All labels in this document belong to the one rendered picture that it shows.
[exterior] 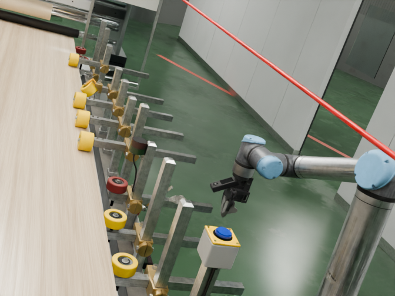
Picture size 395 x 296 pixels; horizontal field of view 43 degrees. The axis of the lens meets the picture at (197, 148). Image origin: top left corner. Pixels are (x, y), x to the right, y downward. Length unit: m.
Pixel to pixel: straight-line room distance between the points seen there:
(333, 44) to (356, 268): 4.37
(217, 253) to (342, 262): 0.52
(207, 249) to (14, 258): 0.56
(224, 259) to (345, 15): 4.76
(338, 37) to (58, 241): 4.59
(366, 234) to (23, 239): 0.98
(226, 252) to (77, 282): 0.46
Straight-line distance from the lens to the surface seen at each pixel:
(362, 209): 1.52
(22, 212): 1.68
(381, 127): 4.87
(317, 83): 5.82
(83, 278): 1.46
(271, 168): 1.92
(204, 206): 2.10
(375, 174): 1.48
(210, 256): 1.17
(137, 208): 1.95
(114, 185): 1.94
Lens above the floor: 1.79
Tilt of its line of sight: 20 degrees down
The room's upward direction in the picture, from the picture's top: 19 degrees clockwise
